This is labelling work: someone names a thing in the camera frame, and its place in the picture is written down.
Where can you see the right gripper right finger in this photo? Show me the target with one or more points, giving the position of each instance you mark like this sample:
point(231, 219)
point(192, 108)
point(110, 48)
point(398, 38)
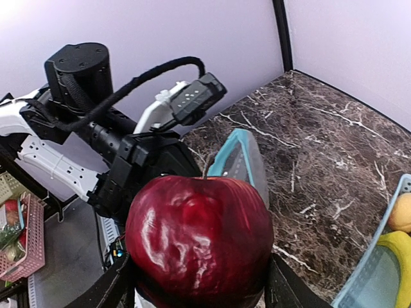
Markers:
point(285, 289)

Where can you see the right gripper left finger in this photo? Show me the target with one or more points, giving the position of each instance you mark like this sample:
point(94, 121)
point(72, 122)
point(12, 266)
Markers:
point(110, 288)

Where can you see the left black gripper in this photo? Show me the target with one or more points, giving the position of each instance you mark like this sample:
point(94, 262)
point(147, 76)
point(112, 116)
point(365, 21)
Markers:
point(136, 160)

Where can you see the dark red apple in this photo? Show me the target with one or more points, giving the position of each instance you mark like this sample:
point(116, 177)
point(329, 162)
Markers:
point(200, 242)

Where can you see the clear zip top bag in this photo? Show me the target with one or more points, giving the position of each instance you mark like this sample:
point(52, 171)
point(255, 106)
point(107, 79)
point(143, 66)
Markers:
point(240, 158)

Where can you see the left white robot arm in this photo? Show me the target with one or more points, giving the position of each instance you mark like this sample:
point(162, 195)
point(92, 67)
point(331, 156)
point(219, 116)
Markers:
point(70, 128)

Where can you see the pink plastic basket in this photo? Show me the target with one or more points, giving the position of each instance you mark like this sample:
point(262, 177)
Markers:
point(22, 236)

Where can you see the light blue plastic basket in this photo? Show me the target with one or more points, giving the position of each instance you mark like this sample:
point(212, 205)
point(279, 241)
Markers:
point(375, 280)

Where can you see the yellow banana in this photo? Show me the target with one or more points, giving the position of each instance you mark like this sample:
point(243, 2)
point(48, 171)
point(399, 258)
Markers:
point(398, 243)

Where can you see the orange fruit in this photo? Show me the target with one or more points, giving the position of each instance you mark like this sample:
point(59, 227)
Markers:
point(400, 216)

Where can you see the white slotted cable duct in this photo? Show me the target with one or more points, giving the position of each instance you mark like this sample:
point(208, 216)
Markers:
point(108, 234)

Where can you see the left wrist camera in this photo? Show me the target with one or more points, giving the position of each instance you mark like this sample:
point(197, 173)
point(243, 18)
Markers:
point(184, 104)

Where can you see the left black frame post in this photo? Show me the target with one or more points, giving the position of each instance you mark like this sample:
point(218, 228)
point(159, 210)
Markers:
point(284, 35)

